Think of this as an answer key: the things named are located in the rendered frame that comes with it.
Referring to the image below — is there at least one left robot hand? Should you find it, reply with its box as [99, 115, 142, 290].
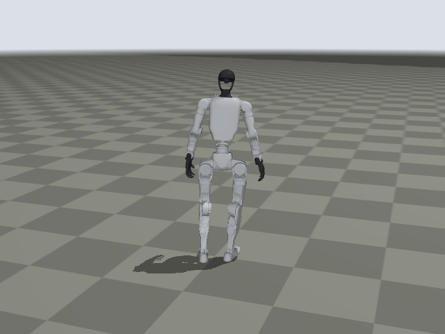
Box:
[186, 153, 195, 178]

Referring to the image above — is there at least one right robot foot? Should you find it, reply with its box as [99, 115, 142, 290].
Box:
[223, 246, 241, 262]

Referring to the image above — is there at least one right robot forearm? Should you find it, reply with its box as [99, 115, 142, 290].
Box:
[249, 130, 262, 162]

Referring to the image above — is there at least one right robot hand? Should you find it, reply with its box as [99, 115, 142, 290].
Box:
[254, 157, 265, 181]

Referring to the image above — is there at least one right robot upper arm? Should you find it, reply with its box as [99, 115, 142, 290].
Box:
[240, 100, 256, 139]

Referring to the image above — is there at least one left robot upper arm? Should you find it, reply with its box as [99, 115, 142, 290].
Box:
[191, 98, 211, 136]

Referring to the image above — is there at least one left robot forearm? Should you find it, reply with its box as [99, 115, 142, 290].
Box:
[185, 126, 198, 158]

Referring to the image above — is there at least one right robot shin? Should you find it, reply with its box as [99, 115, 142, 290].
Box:
[227, 205, 242, 253]

